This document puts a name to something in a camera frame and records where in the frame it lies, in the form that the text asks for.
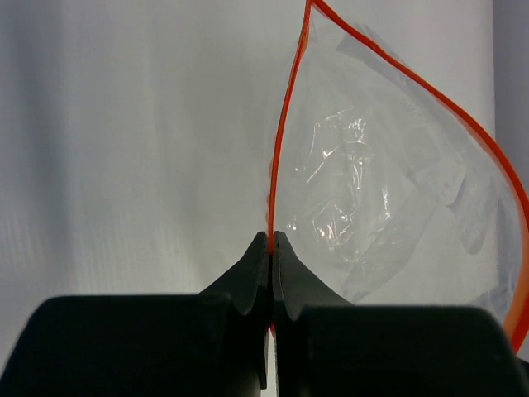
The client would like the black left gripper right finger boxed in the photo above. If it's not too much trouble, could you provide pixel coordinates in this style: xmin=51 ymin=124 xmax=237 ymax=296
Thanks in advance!
xmin=270 ymin=232 xmax=528 ymax=396

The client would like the clear zip top bag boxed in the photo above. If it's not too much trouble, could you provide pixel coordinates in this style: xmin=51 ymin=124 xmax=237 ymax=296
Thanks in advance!
xmin=268 ymin=1 xmax=528 ymax=349

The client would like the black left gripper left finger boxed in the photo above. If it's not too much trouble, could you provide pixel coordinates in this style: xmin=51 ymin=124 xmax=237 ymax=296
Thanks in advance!
xmin=1 ymin=232 xmax=270 ymax=396

